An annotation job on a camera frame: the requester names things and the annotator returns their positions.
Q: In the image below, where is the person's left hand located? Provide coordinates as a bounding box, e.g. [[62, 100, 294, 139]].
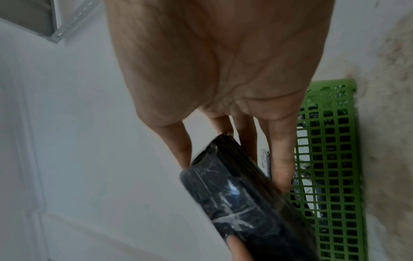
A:
[[225, 234, 256, 261]]

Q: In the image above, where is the person's right hand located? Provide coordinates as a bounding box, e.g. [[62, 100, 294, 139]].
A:
[[104, 0, 336, 193]]

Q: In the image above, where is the black labelled package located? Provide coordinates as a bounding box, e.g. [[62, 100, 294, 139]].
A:
[[179, 134, 324, 261]]

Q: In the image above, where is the green plastic basket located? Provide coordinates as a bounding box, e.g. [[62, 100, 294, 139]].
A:
[[287, 79, 369, 261]]

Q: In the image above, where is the white metal shelf rack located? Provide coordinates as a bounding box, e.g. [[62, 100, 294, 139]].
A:
[[0, 0, 99, 45]]

